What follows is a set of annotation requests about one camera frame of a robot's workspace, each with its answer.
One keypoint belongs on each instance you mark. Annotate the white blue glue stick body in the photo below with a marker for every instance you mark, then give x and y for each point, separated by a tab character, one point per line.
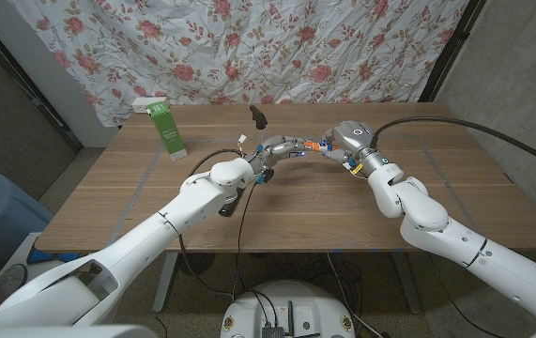
326	147

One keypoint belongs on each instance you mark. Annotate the black TV remote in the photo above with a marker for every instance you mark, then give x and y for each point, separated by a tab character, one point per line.
226	210

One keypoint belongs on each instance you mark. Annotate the grey table leg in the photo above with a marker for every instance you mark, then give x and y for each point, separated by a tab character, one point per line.
408	286

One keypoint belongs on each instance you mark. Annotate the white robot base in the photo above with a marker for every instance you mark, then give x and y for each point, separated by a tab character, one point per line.
295	300

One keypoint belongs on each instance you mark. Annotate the blue flat item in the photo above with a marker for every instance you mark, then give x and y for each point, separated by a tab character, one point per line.
42	257

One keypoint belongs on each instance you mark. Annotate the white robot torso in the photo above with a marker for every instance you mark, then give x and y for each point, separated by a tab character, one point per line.
61	332

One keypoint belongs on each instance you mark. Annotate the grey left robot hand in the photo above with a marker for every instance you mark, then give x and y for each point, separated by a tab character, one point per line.
277	149

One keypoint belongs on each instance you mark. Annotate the black round base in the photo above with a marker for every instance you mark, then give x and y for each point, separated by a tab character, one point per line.
195	263

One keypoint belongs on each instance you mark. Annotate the clear spray bottle black trigger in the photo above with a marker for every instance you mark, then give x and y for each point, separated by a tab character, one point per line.
258	117

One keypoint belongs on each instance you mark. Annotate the black wall rail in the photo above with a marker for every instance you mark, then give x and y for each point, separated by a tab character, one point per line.
37	99

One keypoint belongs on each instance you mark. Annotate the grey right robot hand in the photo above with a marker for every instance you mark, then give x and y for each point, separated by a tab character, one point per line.
356	138

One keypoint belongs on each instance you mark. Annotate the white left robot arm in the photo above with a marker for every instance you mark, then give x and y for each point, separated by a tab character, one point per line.
155	230

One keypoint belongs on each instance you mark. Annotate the white table leg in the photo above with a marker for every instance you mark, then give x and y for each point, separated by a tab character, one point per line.
164	281

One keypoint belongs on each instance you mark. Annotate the blue plastic bin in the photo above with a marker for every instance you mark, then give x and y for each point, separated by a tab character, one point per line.
0	211

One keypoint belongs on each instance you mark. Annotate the white power strip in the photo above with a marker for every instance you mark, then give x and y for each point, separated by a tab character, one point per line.
138	104

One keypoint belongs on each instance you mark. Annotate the orange glue stick cap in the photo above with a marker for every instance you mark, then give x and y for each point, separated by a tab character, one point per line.
311	145

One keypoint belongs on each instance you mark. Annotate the grey sneaker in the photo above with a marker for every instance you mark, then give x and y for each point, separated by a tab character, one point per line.
11	281

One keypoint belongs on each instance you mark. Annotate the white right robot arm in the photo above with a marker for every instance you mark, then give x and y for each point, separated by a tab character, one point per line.
422	211

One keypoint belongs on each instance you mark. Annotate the green package box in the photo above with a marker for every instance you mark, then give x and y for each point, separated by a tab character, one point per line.
166	131

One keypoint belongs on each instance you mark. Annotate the black backdrop stand pole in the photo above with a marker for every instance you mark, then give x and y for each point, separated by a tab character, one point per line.
450	47

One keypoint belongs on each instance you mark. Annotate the white floor board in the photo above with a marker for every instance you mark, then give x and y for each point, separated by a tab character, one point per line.
21	253

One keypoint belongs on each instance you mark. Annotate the floral backdrop cloth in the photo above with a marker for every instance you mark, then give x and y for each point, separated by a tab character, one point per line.
249	47

